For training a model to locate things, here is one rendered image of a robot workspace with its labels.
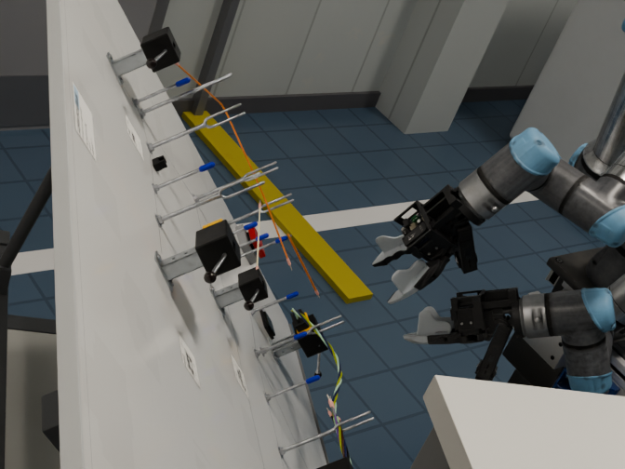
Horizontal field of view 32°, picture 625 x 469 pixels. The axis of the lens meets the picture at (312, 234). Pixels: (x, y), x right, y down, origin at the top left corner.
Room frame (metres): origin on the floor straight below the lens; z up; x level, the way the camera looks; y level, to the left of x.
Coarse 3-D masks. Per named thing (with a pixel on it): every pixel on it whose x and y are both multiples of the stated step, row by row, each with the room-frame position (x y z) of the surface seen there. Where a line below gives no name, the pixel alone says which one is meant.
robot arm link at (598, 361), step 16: (608, 336) 1.66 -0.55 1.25; (576, 352) 1.57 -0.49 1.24; (592, 352) 1.57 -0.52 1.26; (608, 352) 1.61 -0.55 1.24; (576, 368) 1.57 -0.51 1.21; (592, 368) 1.57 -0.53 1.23; (608, 368) 1.59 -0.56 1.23; (576, 384) 1.58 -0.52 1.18; (592, 384) 1.57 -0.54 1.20; (608, 384) 1.58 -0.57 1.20
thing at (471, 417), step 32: (448, 384) 0.53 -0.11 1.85; (480, 384) 0.54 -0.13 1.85; (512, 384) 0.55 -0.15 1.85; (448, 416) 0.50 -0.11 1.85; (480, 416) 0.51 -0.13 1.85; (512, 416) 0.52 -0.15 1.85; (544, 416) 0.54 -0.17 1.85; (576, 416) 0.55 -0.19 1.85; (608, 416) 0.56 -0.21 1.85; (448, 448) 0.49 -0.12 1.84; (480, 448) 0.48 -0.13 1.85; (512, 448) 0.50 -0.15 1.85; (544, 448) 0.51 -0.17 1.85; (576, 448) 0.52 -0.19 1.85; (608, 448) 0.53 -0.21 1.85
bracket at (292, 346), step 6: (288, 336) 1.51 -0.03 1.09; (270, 342) 1.50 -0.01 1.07; (276, 342) 1.50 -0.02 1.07; (288, 342) 1.51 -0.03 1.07; (294, 342) 1.49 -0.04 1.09; (276, 348) 1.50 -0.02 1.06; (282, 348) 1.48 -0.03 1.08; (288, 348) 1.49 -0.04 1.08; (294, 348) 1.50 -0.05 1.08; (276, 354) 1.48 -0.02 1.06; (282, 354) 1.49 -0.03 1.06; (276, 360) 1.47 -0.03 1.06
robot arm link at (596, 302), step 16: (592, 288) 1.63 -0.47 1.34; (560, 304) 1.59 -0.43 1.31; (576, 304) 1.59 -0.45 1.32; (592, 304) 1.59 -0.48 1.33; (608, 304) 1.59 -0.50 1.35; (560, 320) 1.58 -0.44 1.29; (576, 320) 1.58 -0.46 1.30; (592, 320) 1.57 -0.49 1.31; (608, 320) 1.58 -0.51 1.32; (576, 336) 1.57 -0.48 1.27; (592, 336) 1.58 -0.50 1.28
